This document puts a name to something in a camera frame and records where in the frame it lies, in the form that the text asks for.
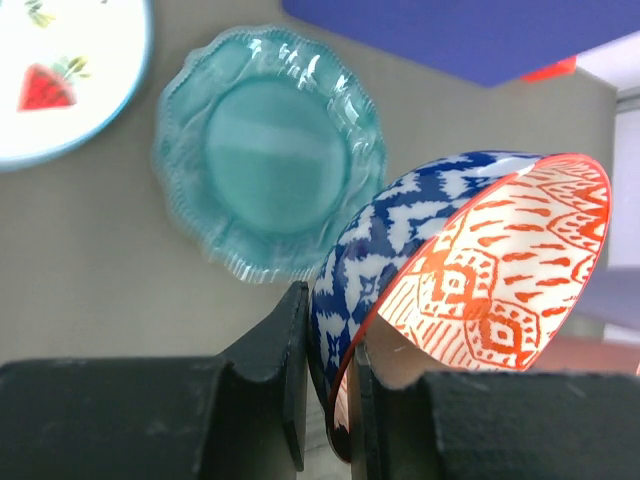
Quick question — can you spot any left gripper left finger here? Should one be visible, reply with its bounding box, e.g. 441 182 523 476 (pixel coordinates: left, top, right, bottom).
1 282 309 479

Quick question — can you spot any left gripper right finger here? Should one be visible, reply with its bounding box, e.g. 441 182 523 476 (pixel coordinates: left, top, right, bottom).
349 319 639 479

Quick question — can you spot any blue zigzag patterned bowl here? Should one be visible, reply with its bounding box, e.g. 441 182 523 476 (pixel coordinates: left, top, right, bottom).
309 150 611 461

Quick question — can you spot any teal plate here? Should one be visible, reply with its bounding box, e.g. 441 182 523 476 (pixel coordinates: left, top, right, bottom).
152 25 388 284

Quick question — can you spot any watermelon pattern plate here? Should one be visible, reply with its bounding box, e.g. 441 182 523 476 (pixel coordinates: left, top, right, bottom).
1 1 154 172

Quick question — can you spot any pink plastic cup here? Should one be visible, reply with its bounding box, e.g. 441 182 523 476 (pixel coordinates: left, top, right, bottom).
531 336 639 376

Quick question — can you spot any lavender plastic cup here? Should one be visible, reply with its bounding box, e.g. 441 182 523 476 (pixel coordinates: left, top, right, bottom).
576 269 639 328

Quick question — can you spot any purple-blue binder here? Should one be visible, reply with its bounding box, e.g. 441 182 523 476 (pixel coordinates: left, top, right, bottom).
282 0 639 87

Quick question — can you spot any small red box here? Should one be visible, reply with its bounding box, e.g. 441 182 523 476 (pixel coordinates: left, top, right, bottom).
521 56 577 83

